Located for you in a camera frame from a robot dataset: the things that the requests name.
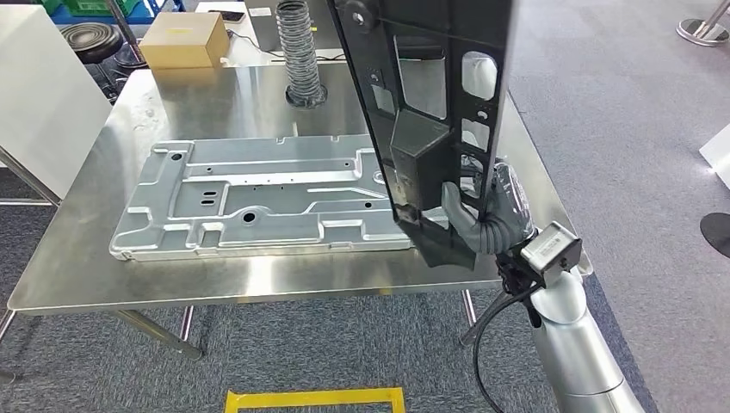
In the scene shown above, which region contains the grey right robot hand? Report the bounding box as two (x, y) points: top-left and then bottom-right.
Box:
(440, 161), (538, 256)

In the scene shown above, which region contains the black plastic frame part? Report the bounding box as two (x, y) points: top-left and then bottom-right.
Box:
(325, 0), (515, 271)

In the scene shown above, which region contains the stainless steel workbench table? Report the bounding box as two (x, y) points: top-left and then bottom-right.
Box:
(6, 61), (594, 361)

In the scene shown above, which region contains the black round floor base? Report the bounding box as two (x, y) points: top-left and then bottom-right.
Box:
(699, 212), (730, 259)

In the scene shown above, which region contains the white partition panel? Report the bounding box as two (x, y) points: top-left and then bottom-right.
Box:
(699, 122), (730, 190)
(0, 4), (114, 200)

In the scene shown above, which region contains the stamped grey metal plate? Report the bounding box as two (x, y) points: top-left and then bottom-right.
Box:
(108, 133), (457, 263)

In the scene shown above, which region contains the chrome stanchion base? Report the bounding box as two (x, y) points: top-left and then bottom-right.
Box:
(676, 0), (730, 48)

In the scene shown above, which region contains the yellow floor tape square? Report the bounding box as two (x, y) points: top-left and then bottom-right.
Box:
(224, 387), (407, 413)

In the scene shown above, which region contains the grey equipment case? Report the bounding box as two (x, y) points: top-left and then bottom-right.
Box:
(244, 0), (343, 53)

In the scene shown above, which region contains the brown cardboard box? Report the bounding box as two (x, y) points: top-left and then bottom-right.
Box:
(138, 11), (231, 71)

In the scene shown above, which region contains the black round stool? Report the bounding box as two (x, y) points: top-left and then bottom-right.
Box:
(59, 22), (150, 71)

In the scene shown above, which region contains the stainless steel side table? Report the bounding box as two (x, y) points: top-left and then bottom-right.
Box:
(0, 145), (63, 384)

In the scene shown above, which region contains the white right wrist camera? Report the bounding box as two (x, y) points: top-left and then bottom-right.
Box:
(518, 222), (584, 289)

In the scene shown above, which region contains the black right camera bracket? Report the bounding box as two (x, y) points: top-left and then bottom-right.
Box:
(494, 253), (544, 299)

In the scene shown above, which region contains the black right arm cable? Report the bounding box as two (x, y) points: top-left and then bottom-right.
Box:
(472, 281), (548, 413)

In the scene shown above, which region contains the grey corrugated hose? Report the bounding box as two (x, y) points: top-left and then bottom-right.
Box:
(275, 0), (329, 109)

